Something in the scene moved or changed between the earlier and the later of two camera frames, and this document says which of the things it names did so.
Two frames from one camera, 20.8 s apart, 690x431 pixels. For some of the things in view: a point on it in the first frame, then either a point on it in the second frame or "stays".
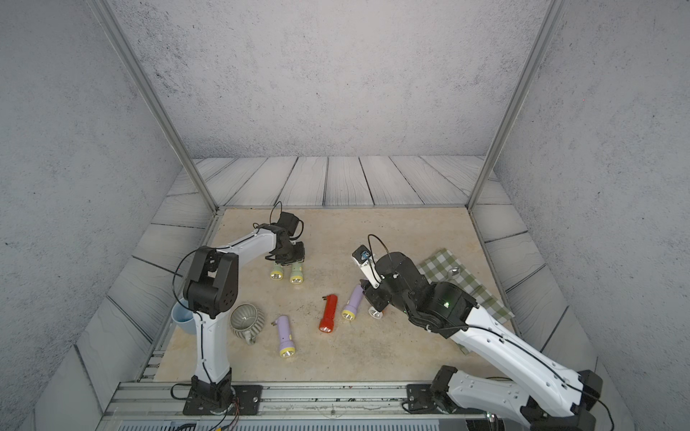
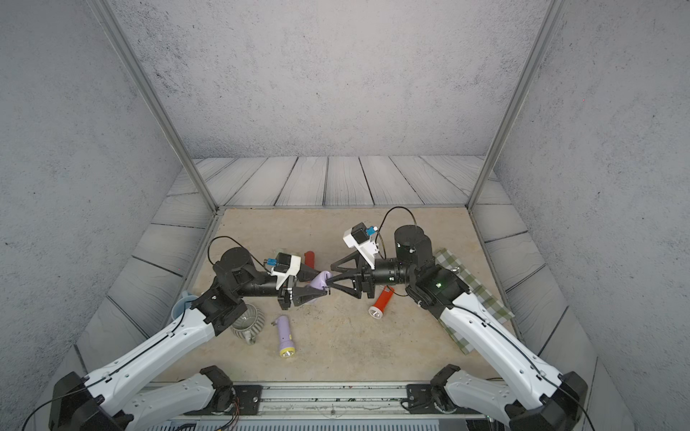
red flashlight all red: x=327 y=321 → x=309 y=259
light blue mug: x=182 y=316 stays
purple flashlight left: x=287 y=347 stays
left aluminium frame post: x=111 y=25 stays
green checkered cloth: x=437 y=268 stays
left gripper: x=299 y=258 → x=299 y=297
